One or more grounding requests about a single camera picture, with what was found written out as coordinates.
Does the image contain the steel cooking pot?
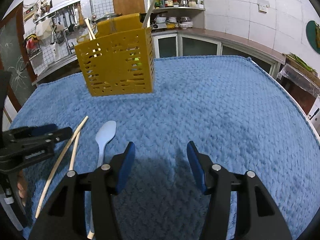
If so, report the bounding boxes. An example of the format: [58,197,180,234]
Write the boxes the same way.
[92,13,122,24]

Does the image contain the light blue plastic spoon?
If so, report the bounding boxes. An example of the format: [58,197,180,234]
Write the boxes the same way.
[87,120,117,233]

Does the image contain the green round wall plate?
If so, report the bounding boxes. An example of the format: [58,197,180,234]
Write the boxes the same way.
[306,21,319,54]

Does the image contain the wooden chopstick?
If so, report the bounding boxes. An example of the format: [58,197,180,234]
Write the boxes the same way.
[84,18,95,40]
[68,132,81,171]
[142,0,157,28]

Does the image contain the wooden cutting board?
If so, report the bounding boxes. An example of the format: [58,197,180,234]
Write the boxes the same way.
[113,0,145,15]

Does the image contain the hanging utensil rack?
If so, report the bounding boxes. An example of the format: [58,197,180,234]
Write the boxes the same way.
[23,0,81,59]

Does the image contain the white wall socket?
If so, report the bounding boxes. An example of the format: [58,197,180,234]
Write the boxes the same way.
[257,0,270,14]

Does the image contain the wooden chopstick diagonal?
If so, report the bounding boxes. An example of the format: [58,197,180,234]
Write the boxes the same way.
[35,116,88,219]

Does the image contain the corner wall shelf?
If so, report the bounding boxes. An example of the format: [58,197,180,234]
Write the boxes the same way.
[153,0,205,29]

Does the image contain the blue textured towel mat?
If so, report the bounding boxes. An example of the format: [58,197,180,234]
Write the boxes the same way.
[11,56,319,239]

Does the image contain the brown framed glass door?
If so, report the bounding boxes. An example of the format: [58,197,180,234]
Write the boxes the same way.
[1,3,36,111]

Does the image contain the person's left hand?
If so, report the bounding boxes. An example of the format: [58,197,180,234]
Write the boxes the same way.
[17,170,27,206]

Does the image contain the yellow perforated utensil holder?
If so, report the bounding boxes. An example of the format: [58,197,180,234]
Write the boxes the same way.
[75,13,155,96]

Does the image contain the green handled knife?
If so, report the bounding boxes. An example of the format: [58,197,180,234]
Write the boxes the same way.
[125,57,144,82]

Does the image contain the kitchen counter cabinets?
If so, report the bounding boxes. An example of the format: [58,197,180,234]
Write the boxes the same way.
[152,28,286,78]

